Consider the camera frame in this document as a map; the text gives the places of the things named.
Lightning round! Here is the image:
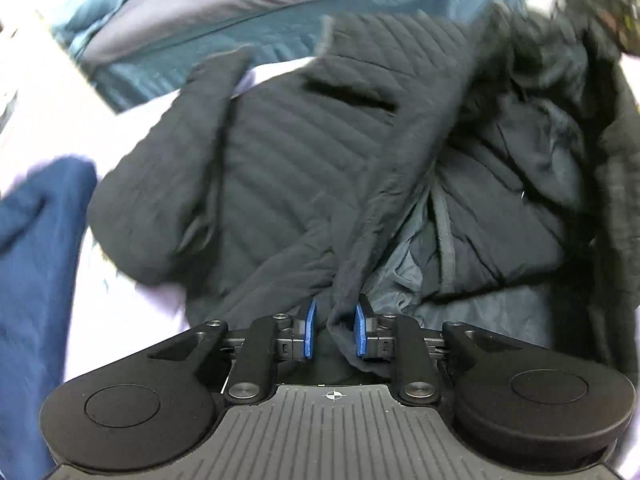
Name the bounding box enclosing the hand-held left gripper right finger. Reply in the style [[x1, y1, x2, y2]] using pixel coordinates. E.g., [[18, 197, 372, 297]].
[[352, 294, 522, 407]]

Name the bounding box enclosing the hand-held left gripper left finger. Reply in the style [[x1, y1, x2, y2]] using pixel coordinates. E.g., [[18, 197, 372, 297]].
[[148, 298, 319, 406]]

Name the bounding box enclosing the black quilted jacket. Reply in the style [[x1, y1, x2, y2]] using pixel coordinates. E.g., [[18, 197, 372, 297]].
[[86, 2, 640, 386]]

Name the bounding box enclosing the navy blue garment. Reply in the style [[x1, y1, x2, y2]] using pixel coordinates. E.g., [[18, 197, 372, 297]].
[[0, 157, 99, 480]]

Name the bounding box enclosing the grey garment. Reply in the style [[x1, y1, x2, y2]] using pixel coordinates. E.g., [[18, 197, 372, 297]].
[[82, 0, 483, 63]]

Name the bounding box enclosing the lavender floral bedsheet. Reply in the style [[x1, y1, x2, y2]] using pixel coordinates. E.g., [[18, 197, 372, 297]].
[[0, 10, 321, 411]]

